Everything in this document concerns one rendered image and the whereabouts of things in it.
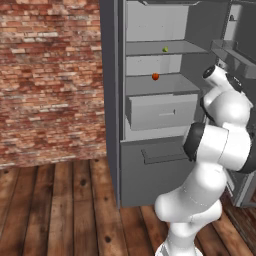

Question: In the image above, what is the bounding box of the grey fridge door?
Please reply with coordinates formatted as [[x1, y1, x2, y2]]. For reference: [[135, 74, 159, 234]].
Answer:
[[210, 0, 256, 208]]

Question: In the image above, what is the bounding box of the grey freezer drawer front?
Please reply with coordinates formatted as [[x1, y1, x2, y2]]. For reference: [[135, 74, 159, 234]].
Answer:
[[119, 135, 194, 208]]

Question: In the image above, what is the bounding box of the grey fridge crisper drawer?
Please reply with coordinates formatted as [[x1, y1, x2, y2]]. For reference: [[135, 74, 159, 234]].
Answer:
[[125, 93, 199, 131]]

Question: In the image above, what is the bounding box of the grey fridge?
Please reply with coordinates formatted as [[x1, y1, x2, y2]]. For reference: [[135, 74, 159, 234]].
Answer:
[[98, 0, 234, 209]]

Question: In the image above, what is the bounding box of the grey freezer drawer handle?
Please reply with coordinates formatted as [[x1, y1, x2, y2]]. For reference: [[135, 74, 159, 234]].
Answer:
[[140, 145, 190, 165]]

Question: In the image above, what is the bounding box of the grey fridge shelf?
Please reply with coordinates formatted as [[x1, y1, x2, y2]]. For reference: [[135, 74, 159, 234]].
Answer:
[[125, 73, 202, 97], [125, 40, 210, 57]]

